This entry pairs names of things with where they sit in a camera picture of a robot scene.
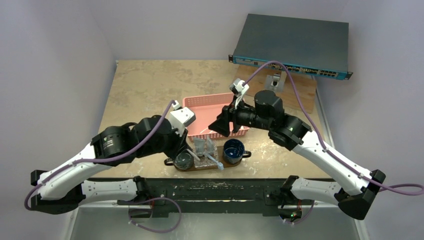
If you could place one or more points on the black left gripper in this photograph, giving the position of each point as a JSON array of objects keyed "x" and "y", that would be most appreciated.
[{"x": 180, "y": 144}]

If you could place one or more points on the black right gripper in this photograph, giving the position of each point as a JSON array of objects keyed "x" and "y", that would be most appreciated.
[{"x": 233, "y": 119}]

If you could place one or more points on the pink plastic basket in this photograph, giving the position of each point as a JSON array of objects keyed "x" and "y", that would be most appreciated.
[{"x": 206, "y": 109}]

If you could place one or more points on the dark green mug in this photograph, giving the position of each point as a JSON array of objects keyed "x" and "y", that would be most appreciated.
[{"x": 184, "y": 161}]

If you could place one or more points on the dark blue mug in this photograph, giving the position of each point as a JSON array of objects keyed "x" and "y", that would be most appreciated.
[{"x": 234, "y": 151}]

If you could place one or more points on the oval wooden tray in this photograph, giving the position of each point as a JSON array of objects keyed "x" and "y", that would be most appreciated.
[{"x": 226, "y": 165}]

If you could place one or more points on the blue toothbrush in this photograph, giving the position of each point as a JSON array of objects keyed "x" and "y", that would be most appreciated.
[{"x": 218, "y": 163}]

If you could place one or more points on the white toothbrush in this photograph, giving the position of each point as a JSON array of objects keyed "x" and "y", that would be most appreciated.
[{"x": 195, "y": 157}]

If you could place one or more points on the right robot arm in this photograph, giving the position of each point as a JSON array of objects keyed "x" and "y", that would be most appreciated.
[{"x": 353, "y": 188}]

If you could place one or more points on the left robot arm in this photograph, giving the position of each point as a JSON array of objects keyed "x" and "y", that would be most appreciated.
[{"x": 70, "y": 185}]

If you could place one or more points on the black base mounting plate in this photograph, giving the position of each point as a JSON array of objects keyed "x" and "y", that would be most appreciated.
[{"x": 263, "y": 196}]

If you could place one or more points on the wooden base board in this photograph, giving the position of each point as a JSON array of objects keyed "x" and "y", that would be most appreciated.
[{"x": 305, "y": 86}]

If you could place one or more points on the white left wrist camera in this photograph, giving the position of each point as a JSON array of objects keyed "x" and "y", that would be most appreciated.
[{"x": 181, "y": 117}]

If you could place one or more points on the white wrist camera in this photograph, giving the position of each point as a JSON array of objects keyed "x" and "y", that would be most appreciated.
[
  {"x": 239, "y": 88},
  {"x": 181, "y": 117}
]

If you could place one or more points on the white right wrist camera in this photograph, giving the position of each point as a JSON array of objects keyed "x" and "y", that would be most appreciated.
[{"x": 239, "y": 88}]

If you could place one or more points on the metal stand bracket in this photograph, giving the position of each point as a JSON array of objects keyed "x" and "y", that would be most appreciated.
[{"x": 275, "y": 82}]

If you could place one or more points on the blue network switch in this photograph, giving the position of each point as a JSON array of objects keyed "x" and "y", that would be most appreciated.
[{"x": 305, "y": 46}]

